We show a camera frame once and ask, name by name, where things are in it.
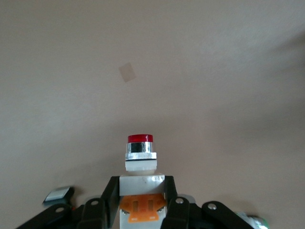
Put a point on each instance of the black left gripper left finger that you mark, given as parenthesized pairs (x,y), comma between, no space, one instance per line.
(95,212)

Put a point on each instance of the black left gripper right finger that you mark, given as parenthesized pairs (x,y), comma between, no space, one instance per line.
(186,212)

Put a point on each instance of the red push button switch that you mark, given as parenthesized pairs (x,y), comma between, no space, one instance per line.
(140,183)

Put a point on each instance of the black button with white cap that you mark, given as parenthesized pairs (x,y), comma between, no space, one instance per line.
(58,194)

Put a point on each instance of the tan tape patch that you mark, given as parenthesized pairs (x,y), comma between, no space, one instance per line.
(127,72)

